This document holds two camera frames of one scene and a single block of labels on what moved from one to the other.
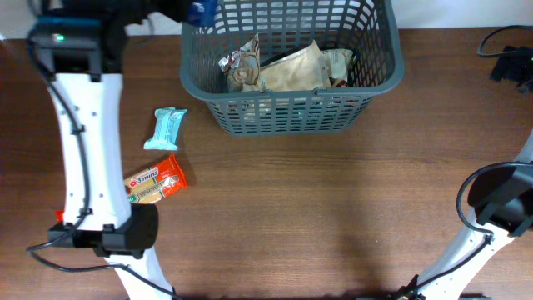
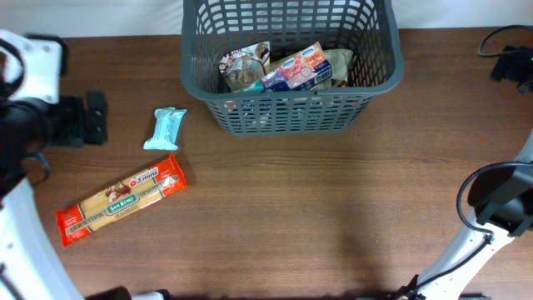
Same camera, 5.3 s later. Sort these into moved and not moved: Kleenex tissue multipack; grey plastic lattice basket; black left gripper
Moved: Kleenex tissue multipack; black left gripper
Not moved: grey plastic lattice basket
